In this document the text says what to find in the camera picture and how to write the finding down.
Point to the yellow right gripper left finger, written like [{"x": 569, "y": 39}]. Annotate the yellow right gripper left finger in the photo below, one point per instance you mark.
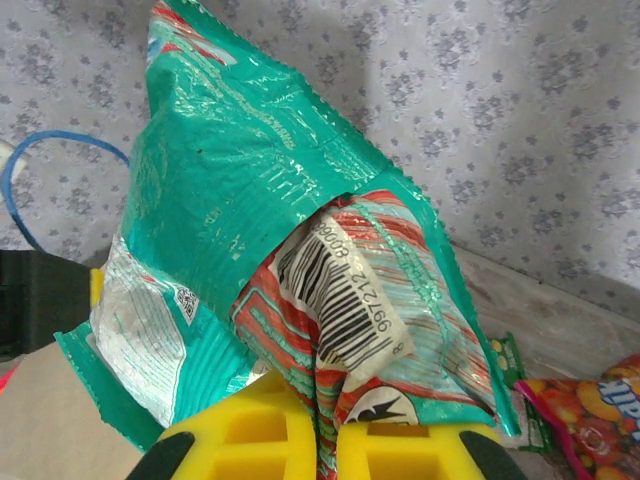
[{"x": 250, "y": 440}]

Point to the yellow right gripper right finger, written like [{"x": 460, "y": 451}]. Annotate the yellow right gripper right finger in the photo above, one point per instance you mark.
[{"x": 400, "y": 455}]

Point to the green snack packet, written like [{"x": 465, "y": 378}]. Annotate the green snack packet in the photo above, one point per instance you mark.
[{"x": 507, "y": 360}]

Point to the blue checkered paper bag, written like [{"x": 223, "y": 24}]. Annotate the blue checkered paper bag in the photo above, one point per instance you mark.
[{"x": 50, "y": 425}]

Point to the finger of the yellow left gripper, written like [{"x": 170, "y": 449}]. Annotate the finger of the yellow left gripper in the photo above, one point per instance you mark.
[{"x": 97, "y": 287}]

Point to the teal snack packet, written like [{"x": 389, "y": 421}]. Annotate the teal snack packet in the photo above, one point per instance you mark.
[{"x": 225, "y": 175}]

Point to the colourful fruit candy bag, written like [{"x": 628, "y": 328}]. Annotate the colourful fruit candy bag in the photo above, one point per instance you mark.
[{"x": 590, "y": 425}]

